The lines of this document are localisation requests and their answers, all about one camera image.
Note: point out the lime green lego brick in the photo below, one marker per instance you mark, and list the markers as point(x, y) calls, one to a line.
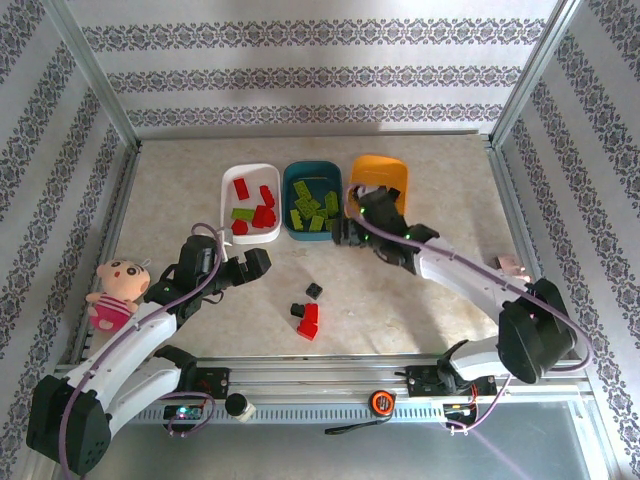
point(316, 223)
point(306, 206)
point(301, 190)
point(296, 220)
point(245, 214)
point(331, 224)
point(331, 201)

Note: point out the black lego brick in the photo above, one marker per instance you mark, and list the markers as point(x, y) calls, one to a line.
point(297, 310)
point(314, 289)
point(394, 192)

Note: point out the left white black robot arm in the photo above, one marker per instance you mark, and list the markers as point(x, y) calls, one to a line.
point(130, 345)

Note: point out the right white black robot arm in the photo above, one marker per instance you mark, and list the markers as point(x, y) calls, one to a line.
point(530, 340)

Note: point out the orange plastic container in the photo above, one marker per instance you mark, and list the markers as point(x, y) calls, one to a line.
point(377, 170)

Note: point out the teal plastic container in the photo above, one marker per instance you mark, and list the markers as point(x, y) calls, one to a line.
point(312, 172)

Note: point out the pink plush doll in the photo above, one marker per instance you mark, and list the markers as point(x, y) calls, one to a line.
point(117, 295)

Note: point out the white plastic container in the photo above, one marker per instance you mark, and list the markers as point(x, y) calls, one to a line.
point(250, 175)

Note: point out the black knob on white base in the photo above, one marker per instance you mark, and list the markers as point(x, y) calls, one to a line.
point(239, 406)

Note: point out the small pink object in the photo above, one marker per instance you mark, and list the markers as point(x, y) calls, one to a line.
point(507, 262)

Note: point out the left controller board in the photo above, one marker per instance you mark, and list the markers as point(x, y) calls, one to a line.
point(182, 412)

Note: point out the controller board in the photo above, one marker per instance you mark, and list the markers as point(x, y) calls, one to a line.
point(182, 412)
point(457, 410)

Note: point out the black orange tape measure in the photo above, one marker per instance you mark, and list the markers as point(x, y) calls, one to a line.
point(382, 401)

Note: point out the right controller board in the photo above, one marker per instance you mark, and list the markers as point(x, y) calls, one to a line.
point(457, 410)

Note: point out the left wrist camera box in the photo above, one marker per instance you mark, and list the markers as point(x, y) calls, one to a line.
point(227, 245)

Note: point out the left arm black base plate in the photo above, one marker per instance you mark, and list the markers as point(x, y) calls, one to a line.
point(217, 382)

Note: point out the aluminium side rail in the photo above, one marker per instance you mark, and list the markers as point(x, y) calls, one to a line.
point(515, 200)
point(120, 200)

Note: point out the aluminium mounting rail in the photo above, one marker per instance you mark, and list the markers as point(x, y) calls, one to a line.
point(320, 375)

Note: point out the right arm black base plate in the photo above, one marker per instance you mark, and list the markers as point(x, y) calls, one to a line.
point(422, 382)

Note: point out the aluminium frame post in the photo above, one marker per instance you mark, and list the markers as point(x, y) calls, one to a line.
point(532, 75)
point(98, 75)

